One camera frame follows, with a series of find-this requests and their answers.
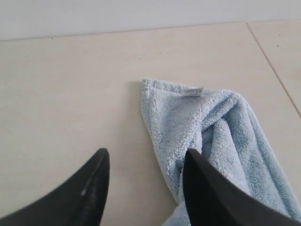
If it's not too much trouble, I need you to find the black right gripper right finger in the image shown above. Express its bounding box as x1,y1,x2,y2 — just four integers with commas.
182,149,301,226

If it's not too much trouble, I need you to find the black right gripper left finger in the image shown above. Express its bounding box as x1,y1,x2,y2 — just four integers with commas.
0,148,110,226

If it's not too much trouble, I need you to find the light blue terry towel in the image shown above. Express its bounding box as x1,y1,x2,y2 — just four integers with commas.
141,79,301,226

